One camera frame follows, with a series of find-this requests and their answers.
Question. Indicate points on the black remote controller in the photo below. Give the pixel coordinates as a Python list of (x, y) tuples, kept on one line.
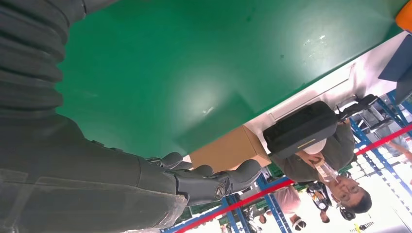
[(360, 104)]

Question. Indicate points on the clear plastic film wrap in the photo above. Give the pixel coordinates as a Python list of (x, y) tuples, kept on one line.
[(173, 212)]

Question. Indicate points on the black carrying case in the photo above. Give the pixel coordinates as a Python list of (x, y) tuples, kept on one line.
[(299, 128)]

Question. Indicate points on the blue metal shelf rack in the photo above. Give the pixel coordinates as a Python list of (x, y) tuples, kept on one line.
[(276, 209)]

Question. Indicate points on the red metal beam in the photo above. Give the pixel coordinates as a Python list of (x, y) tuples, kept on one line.
[(244, 202)]

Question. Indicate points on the cardboard box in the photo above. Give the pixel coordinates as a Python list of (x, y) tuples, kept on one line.
[(225, 151)]

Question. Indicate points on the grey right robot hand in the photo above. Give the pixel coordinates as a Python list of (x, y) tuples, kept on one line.
[(80, 180)]

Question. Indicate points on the person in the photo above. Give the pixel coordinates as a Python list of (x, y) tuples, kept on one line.
[(286, 199), (400, 146), (341, 151)]

